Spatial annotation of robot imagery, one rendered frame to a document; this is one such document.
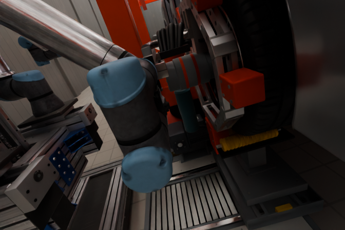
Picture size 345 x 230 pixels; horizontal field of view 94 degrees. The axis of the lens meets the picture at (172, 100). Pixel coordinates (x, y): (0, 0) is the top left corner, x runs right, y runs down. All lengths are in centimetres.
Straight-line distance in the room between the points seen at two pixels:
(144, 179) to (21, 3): 35
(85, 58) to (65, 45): 4
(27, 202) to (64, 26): 48
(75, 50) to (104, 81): 16
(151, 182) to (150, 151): 5
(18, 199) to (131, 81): 52
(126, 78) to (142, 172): 13
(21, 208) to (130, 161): 48
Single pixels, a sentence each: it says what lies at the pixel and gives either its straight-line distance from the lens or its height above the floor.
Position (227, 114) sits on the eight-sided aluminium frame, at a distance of 52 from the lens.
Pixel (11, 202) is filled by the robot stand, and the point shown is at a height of 73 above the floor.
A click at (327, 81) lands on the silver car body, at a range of 36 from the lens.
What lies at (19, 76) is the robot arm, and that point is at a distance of 108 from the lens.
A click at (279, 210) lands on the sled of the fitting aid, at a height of 18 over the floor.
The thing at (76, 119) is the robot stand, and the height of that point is 74.
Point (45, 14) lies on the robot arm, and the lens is 39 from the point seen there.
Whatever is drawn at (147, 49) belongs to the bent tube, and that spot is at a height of 100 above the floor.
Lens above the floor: 102
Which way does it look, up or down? 22 degrees down
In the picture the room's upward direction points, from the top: 17 degrees counter-clockwise
